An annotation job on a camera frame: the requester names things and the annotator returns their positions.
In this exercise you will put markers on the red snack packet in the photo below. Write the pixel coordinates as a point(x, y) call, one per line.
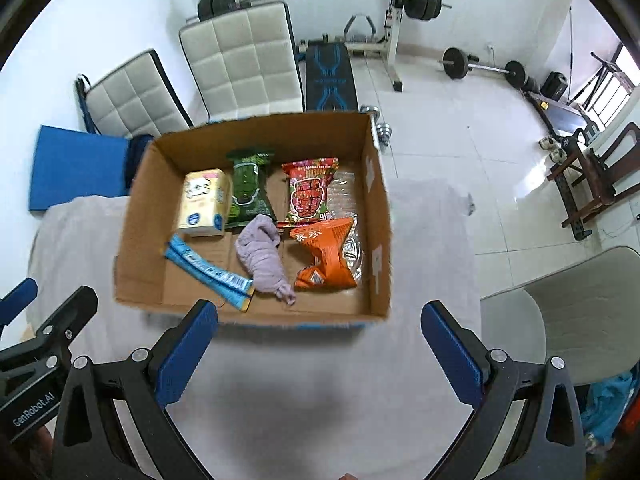
point(310, 190)

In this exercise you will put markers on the pair of white shoes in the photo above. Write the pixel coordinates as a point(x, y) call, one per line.
point(554, 147)

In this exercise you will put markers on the treadmill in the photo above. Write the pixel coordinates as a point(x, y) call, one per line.
point(560, 115)

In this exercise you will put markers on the yellow white tissue pack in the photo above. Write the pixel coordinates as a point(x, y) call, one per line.
point(205, 202)

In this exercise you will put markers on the white plastic chair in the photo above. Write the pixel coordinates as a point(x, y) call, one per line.
point(575, 310)

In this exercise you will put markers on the dark wooden chair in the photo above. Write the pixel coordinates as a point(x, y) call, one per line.
point(590, 185)

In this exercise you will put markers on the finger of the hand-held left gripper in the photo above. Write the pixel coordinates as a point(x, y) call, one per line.
point(70, 315)
point(17, 302)

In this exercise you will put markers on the cardboard box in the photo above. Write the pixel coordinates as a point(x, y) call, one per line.
point(200, 285)

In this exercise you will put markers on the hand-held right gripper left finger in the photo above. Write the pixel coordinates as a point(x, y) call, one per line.
point(187, 355)

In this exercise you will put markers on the black speaker box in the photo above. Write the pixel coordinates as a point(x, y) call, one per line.
point(554, 85)

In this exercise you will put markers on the long blue snack packet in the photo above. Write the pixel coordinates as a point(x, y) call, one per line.
point(210, 272)

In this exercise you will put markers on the green snack packet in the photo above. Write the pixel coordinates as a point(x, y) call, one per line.
point(250, 185)

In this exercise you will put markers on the black blue weight bench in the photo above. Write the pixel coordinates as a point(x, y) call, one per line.
point(327, 77)

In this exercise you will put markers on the lilac grey cloth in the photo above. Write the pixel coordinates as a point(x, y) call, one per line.
point(260, 255)

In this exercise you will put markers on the blue foam mat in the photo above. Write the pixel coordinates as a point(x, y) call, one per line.
point(75, 170)

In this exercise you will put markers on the orange snack packet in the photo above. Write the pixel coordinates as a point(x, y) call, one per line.
point(325, 255)

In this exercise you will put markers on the black folding stand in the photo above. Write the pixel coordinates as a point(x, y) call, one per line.
point(607, 80)

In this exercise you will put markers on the blue plastic bag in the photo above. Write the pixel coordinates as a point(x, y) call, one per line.
point(612, 405)

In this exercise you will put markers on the short barbell with black plates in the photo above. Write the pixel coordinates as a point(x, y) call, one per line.
point(456, 62)

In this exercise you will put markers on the navy blue bag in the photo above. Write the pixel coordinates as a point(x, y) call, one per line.
point(137, 160)

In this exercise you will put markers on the white quilted chair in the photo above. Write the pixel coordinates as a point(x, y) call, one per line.
point(245, 60)
point(132, 100)

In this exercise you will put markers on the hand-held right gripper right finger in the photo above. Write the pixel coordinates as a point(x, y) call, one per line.
point(452, 355)

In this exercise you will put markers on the chrome dumbbell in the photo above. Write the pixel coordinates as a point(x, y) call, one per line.
point(386, 135)
point(370, 112)

